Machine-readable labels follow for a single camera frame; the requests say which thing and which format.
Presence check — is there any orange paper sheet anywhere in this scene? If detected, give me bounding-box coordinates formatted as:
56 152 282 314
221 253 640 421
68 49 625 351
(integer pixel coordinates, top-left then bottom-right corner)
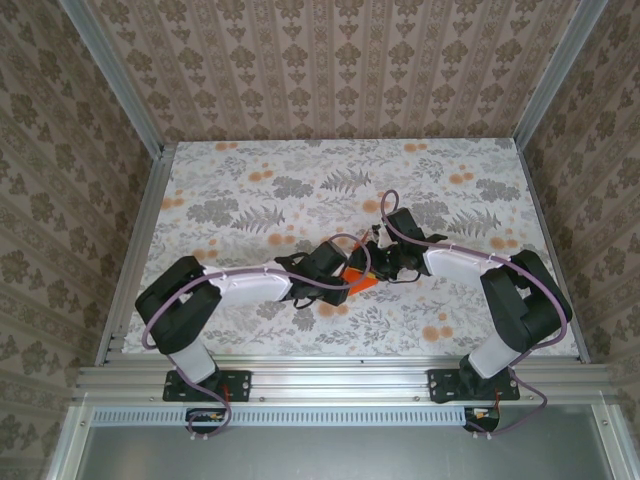
342 229 383 298

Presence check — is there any floral patterned table cover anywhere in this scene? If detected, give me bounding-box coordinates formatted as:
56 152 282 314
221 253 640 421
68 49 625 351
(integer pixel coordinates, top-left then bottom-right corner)
119 139 577 359

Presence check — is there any black connector board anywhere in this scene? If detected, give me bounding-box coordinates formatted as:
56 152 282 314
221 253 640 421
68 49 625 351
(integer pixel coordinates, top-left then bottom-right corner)
463 403 502 433
185 405 235 435

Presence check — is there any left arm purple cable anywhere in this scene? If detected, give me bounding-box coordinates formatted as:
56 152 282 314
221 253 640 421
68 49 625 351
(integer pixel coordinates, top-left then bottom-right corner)
142 231 373 444

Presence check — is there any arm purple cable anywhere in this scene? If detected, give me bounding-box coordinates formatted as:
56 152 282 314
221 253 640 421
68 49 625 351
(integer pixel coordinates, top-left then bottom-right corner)
380 190 574 442
142 231 373 444

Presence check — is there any aluminium cross rail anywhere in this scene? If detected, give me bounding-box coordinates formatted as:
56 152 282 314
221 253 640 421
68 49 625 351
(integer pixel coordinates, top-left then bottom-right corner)
72 363 619 402

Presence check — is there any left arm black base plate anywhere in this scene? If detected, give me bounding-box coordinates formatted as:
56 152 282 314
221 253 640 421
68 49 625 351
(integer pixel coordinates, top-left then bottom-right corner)
163 368 252 403

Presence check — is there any slotted grey cable duct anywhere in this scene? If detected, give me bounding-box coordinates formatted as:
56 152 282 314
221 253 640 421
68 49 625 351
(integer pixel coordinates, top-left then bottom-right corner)
92 405 501 429

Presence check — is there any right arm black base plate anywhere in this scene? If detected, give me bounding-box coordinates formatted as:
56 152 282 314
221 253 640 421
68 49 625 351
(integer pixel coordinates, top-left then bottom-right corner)
427 368 521 404

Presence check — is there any aluminium side rail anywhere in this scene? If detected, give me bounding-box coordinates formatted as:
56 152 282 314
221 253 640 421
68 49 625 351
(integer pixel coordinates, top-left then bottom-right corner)
94 143 177 366
516 144 592 365

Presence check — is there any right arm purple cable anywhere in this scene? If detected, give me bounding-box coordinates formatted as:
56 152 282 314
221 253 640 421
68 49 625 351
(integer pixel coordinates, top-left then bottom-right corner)
380 190 574 442

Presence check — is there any aluminium frame post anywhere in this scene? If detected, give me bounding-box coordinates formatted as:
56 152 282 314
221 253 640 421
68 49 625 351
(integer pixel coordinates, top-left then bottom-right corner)
62 0 167 157
511 0 609 147

